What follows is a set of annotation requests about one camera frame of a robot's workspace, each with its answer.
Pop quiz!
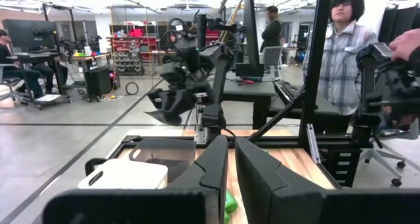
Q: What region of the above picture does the smoked dark transparent bin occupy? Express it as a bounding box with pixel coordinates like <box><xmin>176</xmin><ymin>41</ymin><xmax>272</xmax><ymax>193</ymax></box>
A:
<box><xmin>128</xmin><ymin>137</ymin><xmax>197</xmax><ymax>184</ymax></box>

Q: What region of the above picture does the grey chair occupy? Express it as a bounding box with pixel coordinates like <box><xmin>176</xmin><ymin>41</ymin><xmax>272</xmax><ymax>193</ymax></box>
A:
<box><xmin>261</xmin><ymin>45</ymin><xmax>284</xmax><ymax>79</ymax></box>

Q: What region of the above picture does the black room divider panel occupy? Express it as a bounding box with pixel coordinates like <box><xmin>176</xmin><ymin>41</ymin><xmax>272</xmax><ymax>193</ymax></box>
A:
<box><xmin>377</xmin><ymin>3</ymin><xmax>420</xmax><ymax>45</ymax></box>

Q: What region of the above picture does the black box with white labels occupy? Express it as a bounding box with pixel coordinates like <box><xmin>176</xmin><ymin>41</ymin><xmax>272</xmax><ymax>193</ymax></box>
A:
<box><xmin>320</xmin><ymin>147</ymin><xmax>362</xmax><ymax>188</ymax></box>

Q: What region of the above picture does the black keyboard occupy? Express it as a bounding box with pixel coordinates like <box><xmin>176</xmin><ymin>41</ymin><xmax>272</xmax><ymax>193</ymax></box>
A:
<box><xmin>274</xmin><ymin>80</ymin><xmax>305</xmax><ymax>106</ymax></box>

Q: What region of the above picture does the black computer monitor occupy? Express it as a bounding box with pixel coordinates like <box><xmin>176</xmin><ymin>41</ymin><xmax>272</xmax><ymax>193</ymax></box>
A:
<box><xmin>235</xmin><ymin>0</ymin><xmax>265</xmax><ymax>79</ymax></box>

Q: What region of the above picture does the black table clamp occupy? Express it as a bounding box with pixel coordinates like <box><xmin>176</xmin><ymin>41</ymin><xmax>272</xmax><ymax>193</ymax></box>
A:
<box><xmin>84</xmin><ymin>157</ymin><xmax>109</xmax><ymax>177</ymax></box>

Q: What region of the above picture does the person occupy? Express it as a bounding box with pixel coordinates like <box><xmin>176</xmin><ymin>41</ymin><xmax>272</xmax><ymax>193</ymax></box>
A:
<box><xmin>260</xmin><ymin>5</ymin><xmax>284</xmax><ymax>53</ymax></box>
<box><xmin>0</xmin><ymin>29</ymin><xmax>45</xmax><ymax>99</ymax></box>
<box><xmin>301</xmin><ymin>0</ymin><xmax>379</xmax><ymax>135</ymax></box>

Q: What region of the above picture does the wooden top workbench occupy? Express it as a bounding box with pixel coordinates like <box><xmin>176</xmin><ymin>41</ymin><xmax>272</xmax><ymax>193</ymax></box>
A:
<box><xmin>54</xmin><ymin>51</ymin><xmax>112</xmax><ymax>102</ymax></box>

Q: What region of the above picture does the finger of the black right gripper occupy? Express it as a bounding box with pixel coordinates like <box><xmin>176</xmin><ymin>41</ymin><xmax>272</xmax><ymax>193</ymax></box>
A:
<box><xmin>144</xmin><ymin>101</ymin><xmax>198</xmax><ymax>126</ymax></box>
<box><xmin>146</xmin><ymin>87</ymin><xmax>184</xmax><ymax>110</ymax></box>

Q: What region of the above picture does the black cable coil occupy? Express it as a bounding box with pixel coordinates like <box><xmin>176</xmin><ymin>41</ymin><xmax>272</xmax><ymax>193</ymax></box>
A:
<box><xmin>125</xmin><ymin>81</ymin><xmax>140</xmax><ymax>96</ymax></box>

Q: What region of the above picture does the silver aluminium bracket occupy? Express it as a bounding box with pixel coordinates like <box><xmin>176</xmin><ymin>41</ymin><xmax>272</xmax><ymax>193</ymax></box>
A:
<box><xmin>306</xmin><ymin>123</ymin><xmax>322</xmax><ymax>165</ymax></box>

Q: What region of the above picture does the black cabinet box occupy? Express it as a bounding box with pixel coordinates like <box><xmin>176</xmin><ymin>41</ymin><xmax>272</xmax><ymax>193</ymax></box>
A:
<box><xmin>84</xmin><ymin>67</ymin><xmax>113</xmax><ymax>99</ymax></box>

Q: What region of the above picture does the white-base office chair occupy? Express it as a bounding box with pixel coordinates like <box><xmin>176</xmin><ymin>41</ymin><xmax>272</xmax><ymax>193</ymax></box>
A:
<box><xmin>359</xmin><ymin>117</ymin><xmax>420</xmax><ymax>188</ymax></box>

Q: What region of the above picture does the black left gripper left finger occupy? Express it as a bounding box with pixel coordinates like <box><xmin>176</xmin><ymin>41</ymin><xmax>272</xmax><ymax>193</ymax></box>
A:
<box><xmin>41</xmin><ymin>135</ymin><xmax>229</xmax><ymax>224</ymax></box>

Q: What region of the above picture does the person's hand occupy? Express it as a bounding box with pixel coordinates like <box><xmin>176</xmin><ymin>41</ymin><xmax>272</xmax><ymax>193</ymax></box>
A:
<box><xmin>388</xmin><ymin>28</ymin><xmax>420</xmax><ymax>61</ymax></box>

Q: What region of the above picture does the large black monitor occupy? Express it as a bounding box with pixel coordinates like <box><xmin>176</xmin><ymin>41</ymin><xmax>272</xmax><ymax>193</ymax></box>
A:
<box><xmin>2</xmin><ymin>18</ymin><xmax>59</xmax><ymax>53</ymax></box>

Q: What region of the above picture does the green packets pair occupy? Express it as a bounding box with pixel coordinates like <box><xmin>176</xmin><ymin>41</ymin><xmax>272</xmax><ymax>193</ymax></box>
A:
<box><xmin>224</xmin><ymin>189</ymin><xmax>239</xmax><ymax>213</ymax></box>

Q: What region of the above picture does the frosted translucent plastic bin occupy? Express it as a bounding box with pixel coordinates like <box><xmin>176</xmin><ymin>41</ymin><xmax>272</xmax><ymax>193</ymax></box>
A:
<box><xmin>77</xmin><ymin>158</ymin><xmax>169</xmax><ymax>190</ymax></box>

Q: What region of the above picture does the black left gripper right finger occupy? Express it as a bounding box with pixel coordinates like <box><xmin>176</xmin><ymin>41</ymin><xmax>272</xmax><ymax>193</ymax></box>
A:
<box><xmin>234</xmin><ymin>137</ymin><xmax>420</xmax><ymax>224</ymax></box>

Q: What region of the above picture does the red parts shelf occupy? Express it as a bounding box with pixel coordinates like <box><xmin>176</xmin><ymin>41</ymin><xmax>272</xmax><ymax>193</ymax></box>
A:
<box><xmin>110</xmin><ymin>27</ymin><xmax>159</xmax><ymax>76</ymax></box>

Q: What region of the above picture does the black rolling desk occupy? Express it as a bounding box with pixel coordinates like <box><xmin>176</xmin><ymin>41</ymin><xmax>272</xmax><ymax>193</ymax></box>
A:
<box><xmin>6</xmin><ymin>50</ymin><xmax>72</xmax><ymax>110</ymax></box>

